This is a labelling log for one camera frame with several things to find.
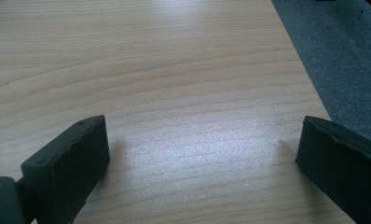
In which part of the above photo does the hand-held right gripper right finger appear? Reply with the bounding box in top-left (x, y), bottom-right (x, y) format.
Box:
top-left (295, 115), bottom-right (371, 224)

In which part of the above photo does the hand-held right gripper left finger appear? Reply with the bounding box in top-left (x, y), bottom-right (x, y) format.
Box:
top-left (20, 114), bottom-right (111, 224)

